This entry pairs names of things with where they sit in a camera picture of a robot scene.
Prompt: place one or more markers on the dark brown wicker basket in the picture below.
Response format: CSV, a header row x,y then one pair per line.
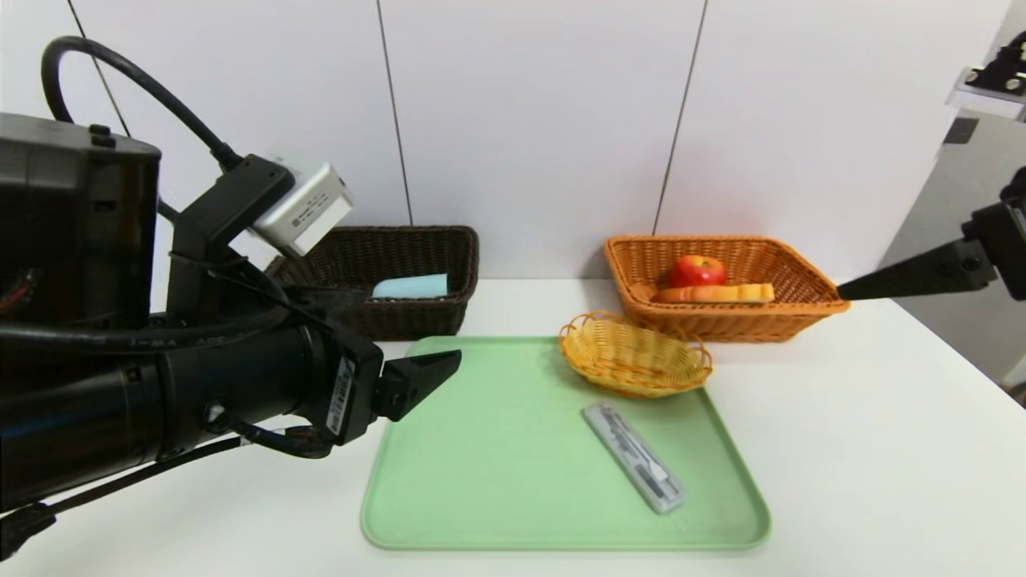
x,y
417,248

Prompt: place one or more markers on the orange wicker basket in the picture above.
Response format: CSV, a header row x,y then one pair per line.
x,y
761,320

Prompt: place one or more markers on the blue-grey plastic cup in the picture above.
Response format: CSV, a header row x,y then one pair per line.
x,y
413,287

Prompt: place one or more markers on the dark wall fixture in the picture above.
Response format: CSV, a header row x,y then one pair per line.
x,y
960,131

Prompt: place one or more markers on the red apple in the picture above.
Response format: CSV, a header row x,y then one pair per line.
x,y
697,271

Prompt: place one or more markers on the grey cutlery case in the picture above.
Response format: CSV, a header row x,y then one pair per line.
x,y
633,457

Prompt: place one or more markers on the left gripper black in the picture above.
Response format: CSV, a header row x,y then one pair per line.
x,y
351,391

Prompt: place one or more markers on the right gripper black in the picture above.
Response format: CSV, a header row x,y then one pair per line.
x,y
996,233

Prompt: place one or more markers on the black background object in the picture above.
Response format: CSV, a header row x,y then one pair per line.
x,y
1006,68

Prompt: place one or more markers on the white board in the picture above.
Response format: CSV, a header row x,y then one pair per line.
x,y
990,102

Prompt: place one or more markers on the slice of white bread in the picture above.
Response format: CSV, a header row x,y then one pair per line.
x,y
713,294

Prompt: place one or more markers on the small yellow wicker basket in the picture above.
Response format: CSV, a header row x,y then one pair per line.
x,y
633,353

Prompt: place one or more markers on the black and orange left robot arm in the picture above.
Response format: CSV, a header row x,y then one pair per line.
x,y
80,320

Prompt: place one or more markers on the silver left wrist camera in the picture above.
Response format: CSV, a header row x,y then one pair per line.
x,y
309,212

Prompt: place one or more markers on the light green plastic tray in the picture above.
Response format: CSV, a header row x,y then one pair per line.
x,y
521,481

